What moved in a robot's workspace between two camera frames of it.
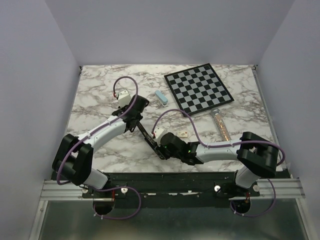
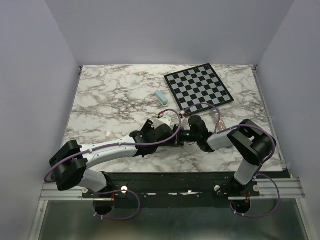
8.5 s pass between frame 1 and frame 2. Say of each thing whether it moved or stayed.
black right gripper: moved
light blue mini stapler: stayed
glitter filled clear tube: stayed
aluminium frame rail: stayed
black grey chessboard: stayed
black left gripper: moved
